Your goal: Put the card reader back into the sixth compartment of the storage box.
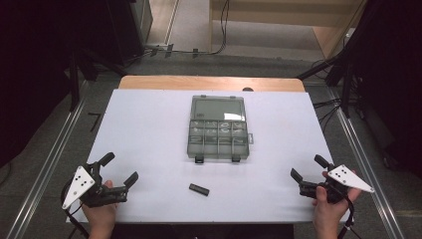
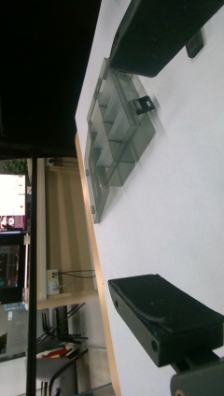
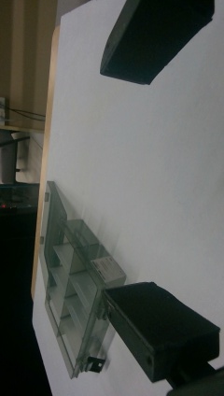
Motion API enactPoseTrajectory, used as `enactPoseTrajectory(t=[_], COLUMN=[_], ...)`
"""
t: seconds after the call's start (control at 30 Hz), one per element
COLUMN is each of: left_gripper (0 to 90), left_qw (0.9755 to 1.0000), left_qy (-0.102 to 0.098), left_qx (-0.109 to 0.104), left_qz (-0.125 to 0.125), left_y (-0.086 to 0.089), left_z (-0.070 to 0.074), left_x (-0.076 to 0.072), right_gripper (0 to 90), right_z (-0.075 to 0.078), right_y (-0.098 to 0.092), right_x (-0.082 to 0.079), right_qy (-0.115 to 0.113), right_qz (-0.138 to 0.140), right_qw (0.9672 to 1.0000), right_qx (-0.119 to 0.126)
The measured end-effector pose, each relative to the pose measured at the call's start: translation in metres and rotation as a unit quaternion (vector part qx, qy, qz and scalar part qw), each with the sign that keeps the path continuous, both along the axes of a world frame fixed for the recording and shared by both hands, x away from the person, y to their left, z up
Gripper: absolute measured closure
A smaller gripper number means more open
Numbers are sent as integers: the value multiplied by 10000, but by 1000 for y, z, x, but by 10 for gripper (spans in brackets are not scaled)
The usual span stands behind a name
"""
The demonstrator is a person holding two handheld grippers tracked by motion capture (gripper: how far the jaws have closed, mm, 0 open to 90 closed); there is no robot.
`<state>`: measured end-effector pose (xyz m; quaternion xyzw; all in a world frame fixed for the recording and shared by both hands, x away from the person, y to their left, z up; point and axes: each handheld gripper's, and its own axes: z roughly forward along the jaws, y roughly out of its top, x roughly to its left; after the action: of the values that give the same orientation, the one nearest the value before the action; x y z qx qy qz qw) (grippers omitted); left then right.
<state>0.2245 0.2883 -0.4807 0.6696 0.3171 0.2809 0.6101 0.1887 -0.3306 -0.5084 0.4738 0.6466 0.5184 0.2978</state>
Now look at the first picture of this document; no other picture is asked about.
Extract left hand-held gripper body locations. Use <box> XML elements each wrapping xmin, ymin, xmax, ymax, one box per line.
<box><xmin>61</xmin><ymin>161</ymin><xmax>129</xmax><ymax>211</ymax></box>

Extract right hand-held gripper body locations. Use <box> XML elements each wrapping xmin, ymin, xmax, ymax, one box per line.
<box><xmin>298</xmin><ymin>162</ymin><xmax>376</xmax><ymax>205</ymax></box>

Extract small black rectangular block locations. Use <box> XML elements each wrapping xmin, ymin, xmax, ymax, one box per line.
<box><xmin>188</xmin><ymin>182</ymin><xmax>211</xmax><ymax>197</ymax></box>

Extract clear grey compartment box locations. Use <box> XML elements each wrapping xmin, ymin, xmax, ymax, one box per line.
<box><xmin>186</xmin><ymin>95</ymin><xmax>255</xmax><ymax>164</ymax></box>

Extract person's left hand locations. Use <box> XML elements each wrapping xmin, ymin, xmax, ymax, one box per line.
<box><xmin>81</xmin><ymin>179</ymin><xmax>118</xmax><ymax>233</ymax></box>

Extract person's right hand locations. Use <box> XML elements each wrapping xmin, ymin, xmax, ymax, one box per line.
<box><xmin>312</xmin><ymin>170</ymin><xmax>363</xmax><ymax>233</ymax></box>

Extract white table board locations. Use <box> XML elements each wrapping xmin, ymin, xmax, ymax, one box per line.
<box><xmin>67</xmin><ymin>89</ymin><xmax>352</xmax><ymax>224</ymax></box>

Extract black metal stand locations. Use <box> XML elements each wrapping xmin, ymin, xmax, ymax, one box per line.
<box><xmin>296</xmin><ymin>49</ymin><xmax>358</xmax><ymax>120</ymax></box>
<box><xmin>62</xmin><ymin>46</ymin><xmax>128</xmax><ymax>113</ymax></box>

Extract wooden table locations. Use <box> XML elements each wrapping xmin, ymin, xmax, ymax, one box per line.
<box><xmin>117</xmin><ymin>75</ymin><xmax>307</xmax><ymax>94</ymax></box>

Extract black cabinet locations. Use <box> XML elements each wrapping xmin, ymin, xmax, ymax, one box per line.
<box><xmin>96</xmin><ymin>0</ymin><xmax>154</xmax><ymax>66</ymax></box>

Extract light wooden furniture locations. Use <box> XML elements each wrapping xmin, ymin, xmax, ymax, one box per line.
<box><xmin>208</xmin><ymin>0</ymin><xmax>368</xmax><ymax>62</ymax></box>

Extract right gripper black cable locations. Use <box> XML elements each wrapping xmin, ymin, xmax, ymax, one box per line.
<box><xmin>336</xmin><ymin>193</ymin><xmax>364</xmax><ymax>239</ymax></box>

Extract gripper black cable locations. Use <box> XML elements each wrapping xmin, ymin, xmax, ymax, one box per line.
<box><xmin>60</xmin><ymin>180</ymin><xmax>92</xmax><ymax>239</ymax></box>
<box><xmin>336</xmin><ymin>193</ymin><xmax>364</xmax><ymax>239</ymax></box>

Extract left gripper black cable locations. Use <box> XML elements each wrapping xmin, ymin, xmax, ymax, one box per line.
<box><xmin>60</xmin><ymin>180</ymin><xmax>92</xmax><ymax>239</ymax></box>

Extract aluminium floor rail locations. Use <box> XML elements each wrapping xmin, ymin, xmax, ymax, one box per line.
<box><xmin>5</xmin><ymin>81</ymin><xmax>91</xmax><ymax>239</ymax></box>
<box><xmin>324</xmin><ymin>85</ymin><xmax>406</xmax><ymax>239</ymax></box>

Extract bundle of black cables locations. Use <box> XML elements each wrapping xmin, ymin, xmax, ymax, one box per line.
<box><xmin>312</xmin><ymin>98</ymin><xmax>347</xmax><ymax>134</ymax></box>

